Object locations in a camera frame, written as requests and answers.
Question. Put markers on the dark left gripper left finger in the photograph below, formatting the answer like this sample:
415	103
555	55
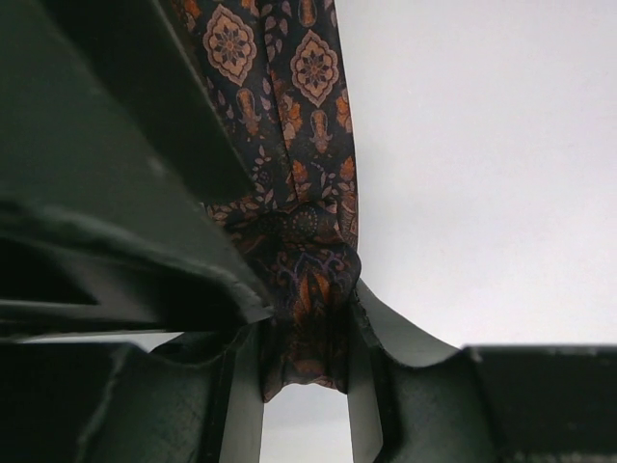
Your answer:
195	398

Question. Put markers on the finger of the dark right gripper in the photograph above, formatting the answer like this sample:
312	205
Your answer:
110	147

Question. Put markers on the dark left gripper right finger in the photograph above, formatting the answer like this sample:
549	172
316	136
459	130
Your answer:
414	398

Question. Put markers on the dark orange floral tie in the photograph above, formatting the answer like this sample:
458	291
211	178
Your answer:
275	73

